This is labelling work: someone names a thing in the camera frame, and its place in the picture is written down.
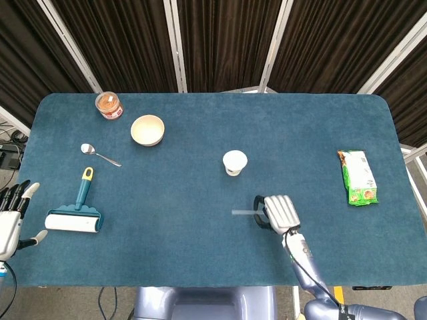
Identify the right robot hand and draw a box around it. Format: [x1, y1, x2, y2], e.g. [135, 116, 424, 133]
[253, 194, 302, 235]

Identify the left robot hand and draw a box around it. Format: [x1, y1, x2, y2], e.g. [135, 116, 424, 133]
[0, 180, 49, 262]

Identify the white paper cup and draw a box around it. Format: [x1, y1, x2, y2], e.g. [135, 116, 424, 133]
[222, 150, 248, 177]

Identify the black device on floor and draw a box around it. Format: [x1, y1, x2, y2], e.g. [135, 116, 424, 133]
[0, 143, 25, 171]

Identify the teal lint roller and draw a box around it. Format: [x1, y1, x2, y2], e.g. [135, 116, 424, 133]
[44, 166, 105, 234]

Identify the green snack packet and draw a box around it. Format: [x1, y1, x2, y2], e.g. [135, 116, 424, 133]
[337, 149, 379, 206]

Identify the blue table cloth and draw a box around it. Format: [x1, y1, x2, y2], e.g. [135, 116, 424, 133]
[0, 92, 427, 289]

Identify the white table leg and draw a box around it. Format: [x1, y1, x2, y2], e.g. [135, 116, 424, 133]
[292, 285, 302, 320]

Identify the metal spoon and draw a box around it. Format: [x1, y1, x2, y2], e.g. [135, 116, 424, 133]
[80, 143, 123, 167]

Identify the blue-grey robot torso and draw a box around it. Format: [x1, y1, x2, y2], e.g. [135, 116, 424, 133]
[131, 285, 279, 320]

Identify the clear jar with orange label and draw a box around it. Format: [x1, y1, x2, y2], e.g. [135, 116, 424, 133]
[95, 91, 125, 121]

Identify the cream ceramic bowl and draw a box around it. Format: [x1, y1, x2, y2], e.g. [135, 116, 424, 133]
[130, 114, 166, 147]

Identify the dark curtain partition screen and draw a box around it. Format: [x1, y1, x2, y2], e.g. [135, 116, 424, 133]
[0, 0, 427, 149]

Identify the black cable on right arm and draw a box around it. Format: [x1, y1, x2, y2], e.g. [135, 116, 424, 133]
[284, 227, 346, 313]

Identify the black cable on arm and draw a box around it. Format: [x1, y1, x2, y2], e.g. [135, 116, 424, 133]
[284, 227, 346, 313]
[0, 261, 18, 320]

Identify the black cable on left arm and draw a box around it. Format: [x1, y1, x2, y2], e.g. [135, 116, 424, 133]
[0, 261, 18, 320]

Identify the blue cable under table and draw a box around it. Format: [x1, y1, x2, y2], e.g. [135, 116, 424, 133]
[97, 286, 119, 320]

